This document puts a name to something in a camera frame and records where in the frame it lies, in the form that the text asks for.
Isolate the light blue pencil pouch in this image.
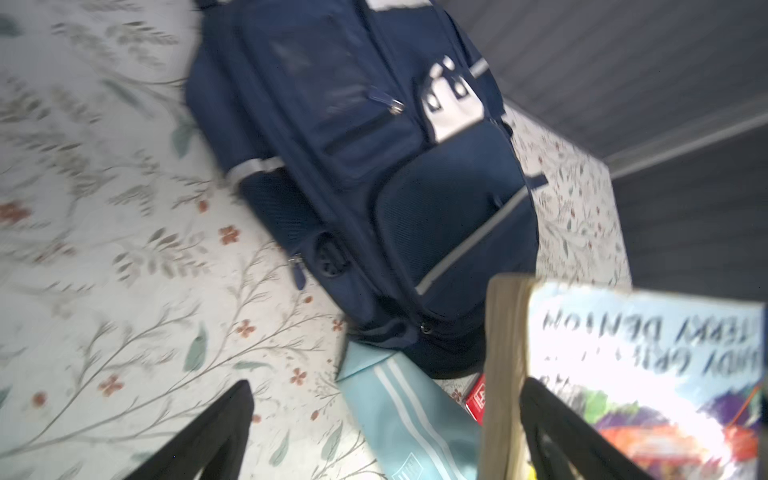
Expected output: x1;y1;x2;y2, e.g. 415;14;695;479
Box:
336;342;481;479

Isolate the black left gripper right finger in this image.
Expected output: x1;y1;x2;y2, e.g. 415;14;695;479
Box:
519;377;650;480

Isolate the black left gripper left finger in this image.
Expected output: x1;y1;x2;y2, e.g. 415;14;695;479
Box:
127;380;254;480

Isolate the red card box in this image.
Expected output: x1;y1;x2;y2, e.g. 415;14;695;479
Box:
463;374;485;425

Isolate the purple treehouse paperback book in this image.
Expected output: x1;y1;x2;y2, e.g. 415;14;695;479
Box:
478;274;767;479

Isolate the navy blue student backpack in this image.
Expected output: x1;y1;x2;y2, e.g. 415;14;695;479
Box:
185;1;547;379

